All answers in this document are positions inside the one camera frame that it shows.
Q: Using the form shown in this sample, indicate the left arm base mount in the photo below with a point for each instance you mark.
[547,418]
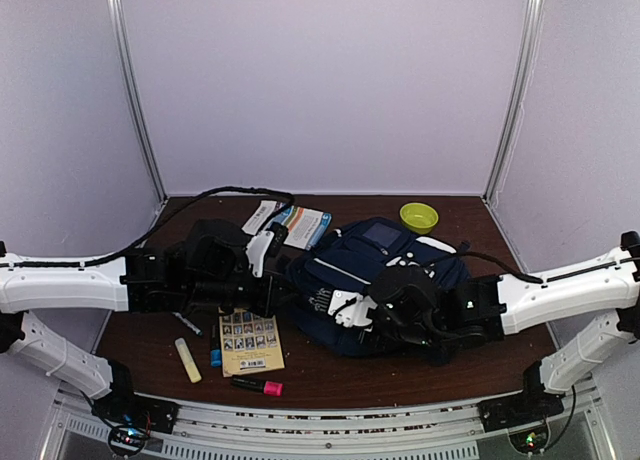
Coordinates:
[143,413]

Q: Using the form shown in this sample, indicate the pink highlighter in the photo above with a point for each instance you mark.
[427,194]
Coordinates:
[264,387]

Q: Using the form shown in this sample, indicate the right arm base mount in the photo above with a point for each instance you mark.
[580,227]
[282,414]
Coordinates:
[518,409]

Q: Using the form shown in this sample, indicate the green bowl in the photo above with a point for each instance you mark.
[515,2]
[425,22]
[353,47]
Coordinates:
[419,217]

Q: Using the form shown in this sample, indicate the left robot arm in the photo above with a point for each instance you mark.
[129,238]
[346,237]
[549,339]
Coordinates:
[217,268]

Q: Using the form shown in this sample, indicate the tan picture booklet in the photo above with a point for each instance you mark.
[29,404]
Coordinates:
[249,344]

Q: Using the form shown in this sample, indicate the aluminium front rail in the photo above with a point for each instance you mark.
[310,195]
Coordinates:
[446,430]

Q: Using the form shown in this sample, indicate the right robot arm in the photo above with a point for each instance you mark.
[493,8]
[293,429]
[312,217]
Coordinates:
[404,304]

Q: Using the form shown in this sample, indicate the left aluminium post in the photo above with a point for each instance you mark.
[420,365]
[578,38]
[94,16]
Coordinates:
[116,12]

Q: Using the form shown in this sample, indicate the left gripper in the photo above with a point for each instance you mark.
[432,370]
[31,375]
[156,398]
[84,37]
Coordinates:
[268,303]

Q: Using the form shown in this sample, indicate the silver grey marker pen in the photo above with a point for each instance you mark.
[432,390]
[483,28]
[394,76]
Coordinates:
[189,324]

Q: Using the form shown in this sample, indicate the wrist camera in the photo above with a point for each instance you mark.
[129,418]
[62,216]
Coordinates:
[347,309]
[264,245]

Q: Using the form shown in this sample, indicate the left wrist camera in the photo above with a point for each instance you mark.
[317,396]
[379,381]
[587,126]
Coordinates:
[264,245]

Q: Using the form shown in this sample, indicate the navy blue backpack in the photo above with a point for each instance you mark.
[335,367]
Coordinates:
[350,258]

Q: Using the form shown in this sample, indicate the right aluminium post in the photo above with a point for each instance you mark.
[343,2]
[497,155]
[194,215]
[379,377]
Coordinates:
[524,65]

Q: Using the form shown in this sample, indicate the aluminium post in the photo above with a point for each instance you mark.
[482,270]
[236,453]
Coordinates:
[524,65]
[116,12]

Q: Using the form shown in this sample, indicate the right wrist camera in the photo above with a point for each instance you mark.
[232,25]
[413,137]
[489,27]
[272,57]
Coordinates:
[347,309]

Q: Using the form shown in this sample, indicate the yellow highlighter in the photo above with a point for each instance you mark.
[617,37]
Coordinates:
[187,361]

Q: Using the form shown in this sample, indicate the blue highlighter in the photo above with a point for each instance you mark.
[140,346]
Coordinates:
[215,349]

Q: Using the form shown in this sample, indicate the white colourful brochure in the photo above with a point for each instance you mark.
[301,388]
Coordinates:
[305,226]

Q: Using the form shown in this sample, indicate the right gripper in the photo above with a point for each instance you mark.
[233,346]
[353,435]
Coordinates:
[374,344]

